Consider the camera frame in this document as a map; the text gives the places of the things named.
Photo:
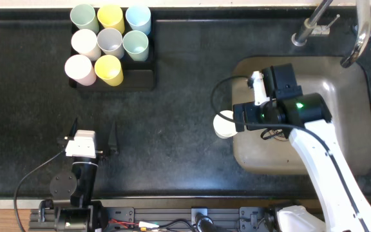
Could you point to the steel tap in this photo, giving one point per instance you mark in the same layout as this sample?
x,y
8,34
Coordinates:
x,y
308,25

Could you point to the mounting rail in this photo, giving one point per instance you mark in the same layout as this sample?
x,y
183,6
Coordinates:
x,y
166,214

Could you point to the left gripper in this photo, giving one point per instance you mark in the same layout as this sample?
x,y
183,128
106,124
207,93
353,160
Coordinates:
x,y
104,154

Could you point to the yellow cup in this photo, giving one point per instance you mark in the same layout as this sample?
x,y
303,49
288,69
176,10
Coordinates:
x,y
109,16
108,67

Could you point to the white cup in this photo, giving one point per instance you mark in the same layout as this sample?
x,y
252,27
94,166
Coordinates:
x,y
223,127
84,41

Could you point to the black tray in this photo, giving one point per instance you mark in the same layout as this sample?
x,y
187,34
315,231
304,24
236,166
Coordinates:
x,y
140,80

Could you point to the grey cup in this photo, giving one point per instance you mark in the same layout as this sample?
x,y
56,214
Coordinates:
x,y
109,40

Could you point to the blue cup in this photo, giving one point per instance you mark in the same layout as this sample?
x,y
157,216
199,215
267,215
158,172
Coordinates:
x,y
138,16

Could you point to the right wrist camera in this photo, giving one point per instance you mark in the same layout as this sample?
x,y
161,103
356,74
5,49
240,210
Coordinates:
x,y
258,88

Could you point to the green cup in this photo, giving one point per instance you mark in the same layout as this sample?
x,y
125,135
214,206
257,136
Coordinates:
x,y
135,43
83,16

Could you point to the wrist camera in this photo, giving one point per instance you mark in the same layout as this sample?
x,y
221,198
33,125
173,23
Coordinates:
x,y
258,88
81,143

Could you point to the pink cup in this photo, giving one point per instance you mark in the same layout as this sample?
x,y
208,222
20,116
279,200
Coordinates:
x,y
78,67

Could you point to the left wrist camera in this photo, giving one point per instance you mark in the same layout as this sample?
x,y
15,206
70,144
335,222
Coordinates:
x,y
81,143

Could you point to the steel sink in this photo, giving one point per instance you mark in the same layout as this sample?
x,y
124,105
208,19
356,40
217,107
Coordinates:
x,y
349,96

